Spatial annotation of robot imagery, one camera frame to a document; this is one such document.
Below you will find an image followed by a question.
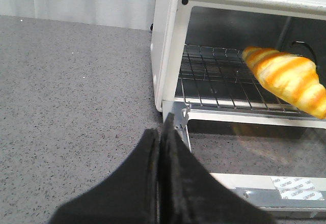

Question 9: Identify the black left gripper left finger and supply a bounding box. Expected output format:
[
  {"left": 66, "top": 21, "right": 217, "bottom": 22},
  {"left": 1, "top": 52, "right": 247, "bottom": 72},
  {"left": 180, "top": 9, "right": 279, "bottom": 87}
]
[{"left": 49, "top": 129, "right": 159, "bottom": 223}]

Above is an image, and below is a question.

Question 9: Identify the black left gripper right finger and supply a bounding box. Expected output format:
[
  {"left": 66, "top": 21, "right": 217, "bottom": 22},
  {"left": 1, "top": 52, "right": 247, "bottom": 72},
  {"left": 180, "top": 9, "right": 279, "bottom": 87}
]
[{"left": 158, "top": 113, "right": 276, "bottom": 223}]

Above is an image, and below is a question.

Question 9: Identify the glass oven door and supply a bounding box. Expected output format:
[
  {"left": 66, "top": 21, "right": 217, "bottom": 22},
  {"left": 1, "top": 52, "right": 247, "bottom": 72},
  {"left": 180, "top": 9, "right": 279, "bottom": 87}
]
[{"left": 162, "top": 100, "right": 326, "bottom": 218}]

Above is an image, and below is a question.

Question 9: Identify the yellow croissant bread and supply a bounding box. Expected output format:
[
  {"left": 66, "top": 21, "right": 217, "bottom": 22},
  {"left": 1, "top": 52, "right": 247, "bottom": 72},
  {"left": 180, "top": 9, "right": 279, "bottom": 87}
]
[{"left": 242, "top": 46, "right": 325, "bottom": 120}]

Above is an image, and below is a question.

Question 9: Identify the white Toshiba toaster oven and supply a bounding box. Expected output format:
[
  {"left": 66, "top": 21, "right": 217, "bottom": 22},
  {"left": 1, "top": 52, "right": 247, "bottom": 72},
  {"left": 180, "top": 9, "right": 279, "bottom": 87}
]
[{"left": 148, "top": 0, "right": 326, "bottom": 128}]

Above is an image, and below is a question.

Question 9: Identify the white curtain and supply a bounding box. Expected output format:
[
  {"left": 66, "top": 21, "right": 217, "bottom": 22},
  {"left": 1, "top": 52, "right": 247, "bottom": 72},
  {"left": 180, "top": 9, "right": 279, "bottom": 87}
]
[{"left": 1, "top": 0, "right": 155, "bottom": 30}]

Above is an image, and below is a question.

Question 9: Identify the metal wire oven rack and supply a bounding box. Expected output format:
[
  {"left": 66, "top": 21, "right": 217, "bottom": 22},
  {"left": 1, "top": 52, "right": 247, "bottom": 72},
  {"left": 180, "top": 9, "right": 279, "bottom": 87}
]
[{"left": 174, "top": 44, "right": 309, "bottom": 118}]

